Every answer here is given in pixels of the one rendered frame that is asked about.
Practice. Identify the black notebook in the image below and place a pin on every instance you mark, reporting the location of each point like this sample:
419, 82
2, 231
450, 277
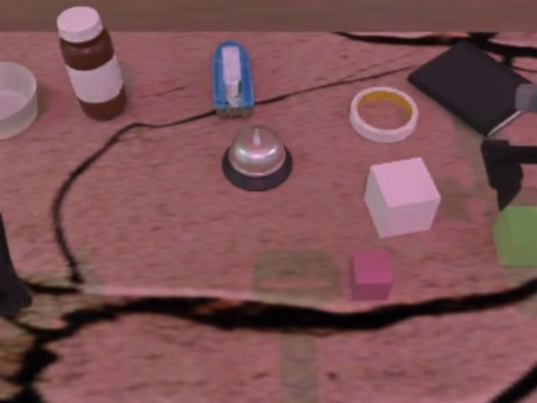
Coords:
465, 84

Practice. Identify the white round plastic container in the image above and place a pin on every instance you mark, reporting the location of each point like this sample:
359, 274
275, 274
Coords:
14, 111

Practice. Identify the blue stapler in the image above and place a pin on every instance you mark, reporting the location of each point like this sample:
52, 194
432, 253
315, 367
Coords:
231, 84

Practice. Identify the brown bottle with white cap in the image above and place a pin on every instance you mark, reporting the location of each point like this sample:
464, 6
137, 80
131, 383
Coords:
94, 75

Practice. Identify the white cube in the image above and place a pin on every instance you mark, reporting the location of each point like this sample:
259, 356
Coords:
398, 197

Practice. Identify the white tape roll, yellow inside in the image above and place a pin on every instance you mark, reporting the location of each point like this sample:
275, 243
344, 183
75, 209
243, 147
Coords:
377, 132

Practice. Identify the green cube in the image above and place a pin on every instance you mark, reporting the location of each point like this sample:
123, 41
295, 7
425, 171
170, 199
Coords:
518, 239

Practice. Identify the magenta small cube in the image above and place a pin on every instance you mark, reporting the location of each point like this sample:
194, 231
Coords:
371, 275

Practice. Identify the silver service bell, black base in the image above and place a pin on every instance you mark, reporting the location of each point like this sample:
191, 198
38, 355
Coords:
256, 157

